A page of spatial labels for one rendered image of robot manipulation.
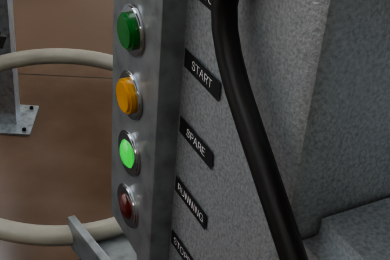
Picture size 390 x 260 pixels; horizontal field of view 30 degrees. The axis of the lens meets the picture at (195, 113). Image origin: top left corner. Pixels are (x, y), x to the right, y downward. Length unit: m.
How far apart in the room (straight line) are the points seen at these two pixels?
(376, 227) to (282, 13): 0.13
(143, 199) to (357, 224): 0.19
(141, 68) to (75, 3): 3.33
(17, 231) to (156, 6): 0.68
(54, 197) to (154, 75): 2.07
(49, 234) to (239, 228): 0.65
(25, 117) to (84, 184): 0.46
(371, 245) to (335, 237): 0.02
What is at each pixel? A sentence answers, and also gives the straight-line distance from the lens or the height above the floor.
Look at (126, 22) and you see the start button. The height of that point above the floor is 1.41.
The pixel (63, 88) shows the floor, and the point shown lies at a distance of 3.09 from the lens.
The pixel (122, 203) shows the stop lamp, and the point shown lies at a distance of 0.57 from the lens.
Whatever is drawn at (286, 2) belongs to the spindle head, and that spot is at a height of 1.48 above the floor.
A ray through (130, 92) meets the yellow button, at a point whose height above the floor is 1.36.
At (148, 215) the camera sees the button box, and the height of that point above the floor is 1.27.
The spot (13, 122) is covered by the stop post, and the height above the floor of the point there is 0.02.
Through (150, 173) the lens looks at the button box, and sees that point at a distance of 0.52.
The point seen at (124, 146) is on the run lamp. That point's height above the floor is 1.31.
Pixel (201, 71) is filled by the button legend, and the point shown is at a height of 1.40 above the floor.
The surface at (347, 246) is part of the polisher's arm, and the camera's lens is 0.40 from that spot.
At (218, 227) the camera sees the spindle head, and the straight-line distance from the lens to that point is 0.48.
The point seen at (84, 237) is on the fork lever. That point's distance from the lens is 1.01.
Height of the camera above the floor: 1.63
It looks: 33 degrees down
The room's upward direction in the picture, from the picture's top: 5 degrees clockwise
